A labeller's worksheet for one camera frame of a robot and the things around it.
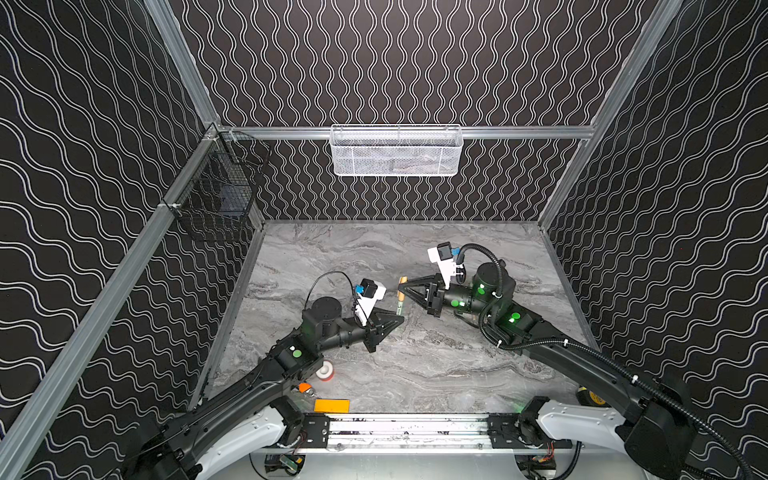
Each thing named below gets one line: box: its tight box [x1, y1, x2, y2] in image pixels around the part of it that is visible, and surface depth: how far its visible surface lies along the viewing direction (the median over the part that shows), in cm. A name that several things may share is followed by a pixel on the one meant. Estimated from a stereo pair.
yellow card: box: [313, 399, 351, 413], surface depth 80 cm
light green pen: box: [396, 276, 408, 316], surface depth 67 cm
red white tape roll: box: [315, 360, 334, 381], surface depth 84 cm
